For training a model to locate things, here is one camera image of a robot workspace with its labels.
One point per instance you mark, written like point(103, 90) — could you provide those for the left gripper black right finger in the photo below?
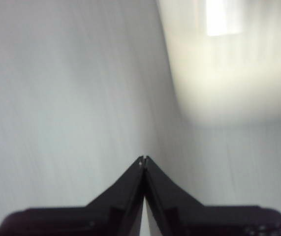
point(199, 218)

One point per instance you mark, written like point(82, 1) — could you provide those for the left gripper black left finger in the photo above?
point(101, 218)

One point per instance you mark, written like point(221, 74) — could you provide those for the cream two-slot toaster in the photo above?
point(228, 73)

